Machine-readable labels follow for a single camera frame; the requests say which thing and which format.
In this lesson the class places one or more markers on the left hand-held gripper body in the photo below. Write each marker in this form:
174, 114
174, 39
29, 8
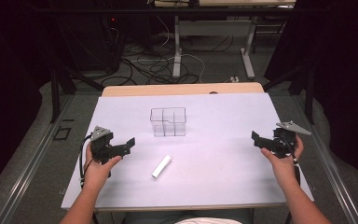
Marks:
101, 146

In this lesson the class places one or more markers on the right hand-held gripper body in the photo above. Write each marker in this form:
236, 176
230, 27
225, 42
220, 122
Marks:
284, 140

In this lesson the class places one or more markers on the white tube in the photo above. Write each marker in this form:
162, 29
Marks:
161, 166

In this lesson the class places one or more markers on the clear plastic compartment organizer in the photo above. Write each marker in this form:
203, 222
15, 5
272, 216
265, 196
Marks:
168, 121

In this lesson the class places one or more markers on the person's right hand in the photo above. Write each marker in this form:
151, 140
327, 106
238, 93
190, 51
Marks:
284, 168

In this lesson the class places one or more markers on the person's left hand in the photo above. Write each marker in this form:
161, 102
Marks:
98, 174

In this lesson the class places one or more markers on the black metal stand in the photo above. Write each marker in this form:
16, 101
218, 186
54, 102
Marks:
59, 87
304, 84

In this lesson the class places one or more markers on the white power plug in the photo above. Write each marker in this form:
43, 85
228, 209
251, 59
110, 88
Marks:
234, 79

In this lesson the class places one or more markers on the wooden table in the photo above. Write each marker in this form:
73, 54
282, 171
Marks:
174, 89

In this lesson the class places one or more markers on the black computer tower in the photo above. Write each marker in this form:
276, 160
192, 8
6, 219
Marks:
88, 40

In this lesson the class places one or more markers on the white-legged desk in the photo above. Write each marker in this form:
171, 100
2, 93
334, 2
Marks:
213, 28

